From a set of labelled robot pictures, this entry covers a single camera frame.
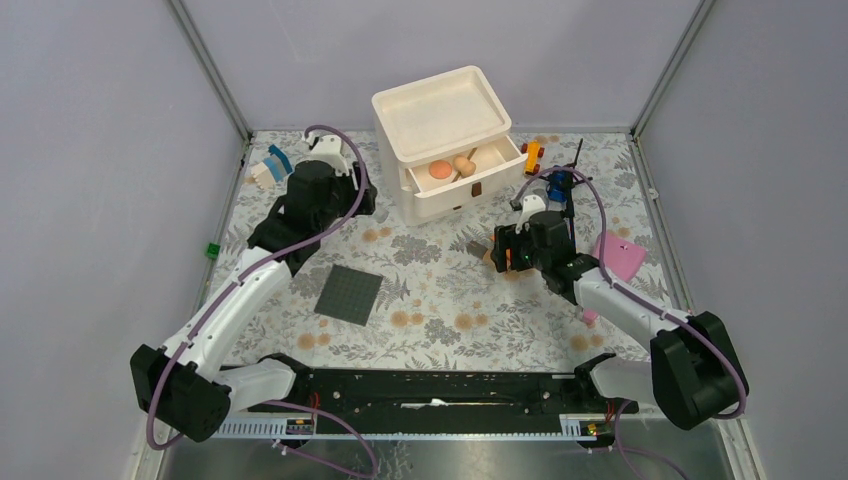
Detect beige foundation bottle grey cap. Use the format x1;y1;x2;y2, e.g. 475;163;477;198
466;241;494;266

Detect beige makeup sponge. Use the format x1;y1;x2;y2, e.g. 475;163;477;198
453;156;476;178

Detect orange round makeup puff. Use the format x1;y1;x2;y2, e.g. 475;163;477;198
428;160;453;180

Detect white drawer organizer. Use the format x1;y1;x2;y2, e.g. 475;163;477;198
371;65;525;226

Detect gold thin makeup pencil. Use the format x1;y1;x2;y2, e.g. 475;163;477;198
453;148;477;182

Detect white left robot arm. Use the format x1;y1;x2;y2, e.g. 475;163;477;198
130;160;376;450

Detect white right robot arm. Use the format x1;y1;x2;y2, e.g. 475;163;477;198
490;211;750;430

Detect blue white stacked bricks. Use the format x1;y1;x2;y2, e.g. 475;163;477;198
250;144;294;190

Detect silver toy microphone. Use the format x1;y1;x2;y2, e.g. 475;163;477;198
524;189;549;210

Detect blue toy brick car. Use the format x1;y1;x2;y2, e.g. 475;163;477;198
546;170;572;204

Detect clear bottle black cap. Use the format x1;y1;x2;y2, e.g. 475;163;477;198
370;207;389;224

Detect pink plastic scoop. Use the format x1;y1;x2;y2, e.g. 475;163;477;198
578;232;647;326

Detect yellow red toy brick car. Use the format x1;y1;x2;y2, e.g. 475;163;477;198
521;141;544;176

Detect dark grey brick baseplate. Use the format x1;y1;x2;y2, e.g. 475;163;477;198
314;265;383;326

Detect green small cube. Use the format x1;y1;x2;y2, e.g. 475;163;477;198
205;243;220;260

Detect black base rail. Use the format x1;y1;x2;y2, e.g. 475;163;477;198
250;355;639;438

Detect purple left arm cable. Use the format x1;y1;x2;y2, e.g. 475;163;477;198
145;125;379;480

